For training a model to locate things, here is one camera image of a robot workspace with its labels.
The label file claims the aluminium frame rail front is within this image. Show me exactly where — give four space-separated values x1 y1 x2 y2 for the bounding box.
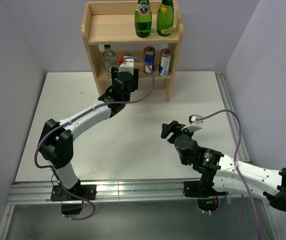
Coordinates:
5 178 193 205

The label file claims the silver Red Bull can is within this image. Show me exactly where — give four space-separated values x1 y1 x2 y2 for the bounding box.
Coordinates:
158 48 171 77

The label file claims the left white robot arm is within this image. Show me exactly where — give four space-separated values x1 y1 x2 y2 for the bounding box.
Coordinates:
39 68 139 200

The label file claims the green bottle red label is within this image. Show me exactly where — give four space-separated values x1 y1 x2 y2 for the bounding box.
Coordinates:
134 0 152 38

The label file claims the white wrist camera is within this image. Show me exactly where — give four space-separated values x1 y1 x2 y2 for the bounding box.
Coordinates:
118 56 134 75
181 114 204 133

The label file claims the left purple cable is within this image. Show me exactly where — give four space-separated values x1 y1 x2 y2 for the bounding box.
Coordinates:
34 56 156 221

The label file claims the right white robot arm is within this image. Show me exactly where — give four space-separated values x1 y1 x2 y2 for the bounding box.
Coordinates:
160 120 286 212

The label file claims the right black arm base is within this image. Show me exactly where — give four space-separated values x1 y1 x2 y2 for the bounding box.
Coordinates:
183 180 228 216

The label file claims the clear bottle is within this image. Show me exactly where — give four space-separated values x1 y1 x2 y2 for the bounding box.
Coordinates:
124 52 132 57
102 44 118 77

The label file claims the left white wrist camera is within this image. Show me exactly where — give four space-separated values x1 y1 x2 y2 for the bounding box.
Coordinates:
118 56 134 75

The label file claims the wooden two-tier shelf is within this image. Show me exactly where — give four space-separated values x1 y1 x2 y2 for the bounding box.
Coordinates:
81 0 184 101

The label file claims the green bottle yellow label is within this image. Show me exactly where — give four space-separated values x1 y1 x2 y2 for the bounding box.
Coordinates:
156 0 175 37

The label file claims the blue Red Bull can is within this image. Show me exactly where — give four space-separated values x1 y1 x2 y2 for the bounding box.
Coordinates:
144 46 155 72

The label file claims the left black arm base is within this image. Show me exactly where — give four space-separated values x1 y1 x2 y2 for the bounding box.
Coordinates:
50 184 97 216

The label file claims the aluminium frame rail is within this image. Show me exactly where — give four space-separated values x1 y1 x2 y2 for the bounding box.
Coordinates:
214 70 255 176
5 178 193 205

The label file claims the aluminium frame rail right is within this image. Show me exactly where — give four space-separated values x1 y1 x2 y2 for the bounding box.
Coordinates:
214 70 255 176

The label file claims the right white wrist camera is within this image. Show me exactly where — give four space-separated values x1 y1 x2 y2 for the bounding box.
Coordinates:
181 114 204 133

